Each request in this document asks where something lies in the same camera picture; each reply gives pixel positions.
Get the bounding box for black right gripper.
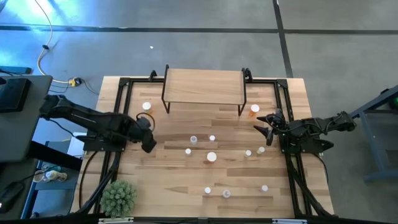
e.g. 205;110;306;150
253;108;292;146

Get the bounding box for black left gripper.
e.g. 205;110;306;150
136;115;157;154

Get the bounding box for wooden shelf black metal legs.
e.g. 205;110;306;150
160;64;248;116

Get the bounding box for green artificial plant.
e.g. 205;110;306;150
99;179;137;218

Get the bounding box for white plastic bottle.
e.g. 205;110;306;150
42;169;68;183

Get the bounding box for blue metal rack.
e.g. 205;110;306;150
21;139;80;218

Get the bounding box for grey desk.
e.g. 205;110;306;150
0;74;53;162

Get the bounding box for black box on desk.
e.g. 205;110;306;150
0;77;32;113

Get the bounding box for black handheld device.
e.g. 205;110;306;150
0;182;25;214

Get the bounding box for dark flat device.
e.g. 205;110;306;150
0;65;32;75

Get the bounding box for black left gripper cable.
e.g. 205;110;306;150
136;111;155;131

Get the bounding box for black aluminium table frame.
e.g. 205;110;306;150
73;76;335;218

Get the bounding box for silver bracket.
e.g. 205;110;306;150
272;218;307;224
98;217;134;224

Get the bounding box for blue metal table frame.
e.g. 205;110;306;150
349;85;398;183

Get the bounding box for cream floor cable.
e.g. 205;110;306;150
33;0;74;85

